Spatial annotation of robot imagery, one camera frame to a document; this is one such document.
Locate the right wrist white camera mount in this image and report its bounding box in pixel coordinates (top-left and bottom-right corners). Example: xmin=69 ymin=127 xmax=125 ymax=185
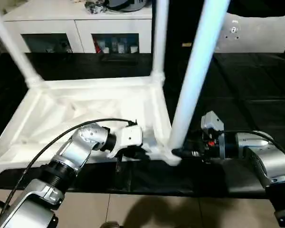
xmin=200 ymin=111 xmax=226 ymax=159

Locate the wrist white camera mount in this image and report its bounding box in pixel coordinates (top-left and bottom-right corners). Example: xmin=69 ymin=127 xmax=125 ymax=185
xmin=200 ymin=111 xmax=226 ymax=159
xmin=108 ymin=125 xmax=143 ymax=159

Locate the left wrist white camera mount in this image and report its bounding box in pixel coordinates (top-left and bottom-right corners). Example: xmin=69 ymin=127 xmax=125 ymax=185
xmin=108 ymin=125 xmax=143 ymax=159

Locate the white sideboard with glass doors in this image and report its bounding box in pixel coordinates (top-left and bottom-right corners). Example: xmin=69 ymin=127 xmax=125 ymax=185
xmin=3 ymin=0 xmax=154 ymax=55

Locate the black tangled item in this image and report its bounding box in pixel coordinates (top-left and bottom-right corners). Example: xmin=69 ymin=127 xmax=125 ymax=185
xmin=85 ymin=0 xmax=107 ymax=14

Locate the white plastic table top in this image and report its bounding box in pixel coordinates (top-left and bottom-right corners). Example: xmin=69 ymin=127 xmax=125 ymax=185
xmin=0 ymin=76 xmax=181 ymax=178

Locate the white plastic table leg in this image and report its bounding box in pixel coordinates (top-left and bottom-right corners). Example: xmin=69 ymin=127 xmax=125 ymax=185
xmin=168 ymin=0 xmax=231 ymax=166
xmin=0 ymin=0 xmax=45 ymax=90
xmin=150 ymin=0 xmax=170 ymax=84

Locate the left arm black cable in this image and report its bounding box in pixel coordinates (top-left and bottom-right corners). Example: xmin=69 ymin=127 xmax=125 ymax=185
xmin=0 ymin=118 xmax=138 ymax=214

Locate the black cabinet with orange label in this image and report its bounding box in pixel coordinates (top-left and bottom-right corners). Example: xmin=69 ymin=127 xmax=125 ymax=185
xmin=152 ymin=0 xmax=228 ymax=55

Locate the black work surface mat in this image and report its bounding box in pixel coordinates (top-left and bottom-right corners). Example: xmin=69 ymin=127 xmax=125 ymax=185
xmin=0 ymin=52 xmax=285 ymax=198

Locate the grey pillow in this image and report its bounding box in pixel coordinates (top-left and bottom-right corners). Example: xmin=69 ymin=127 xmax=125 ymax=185
xmin=215 ymin=12 xmax=285 ymax=53

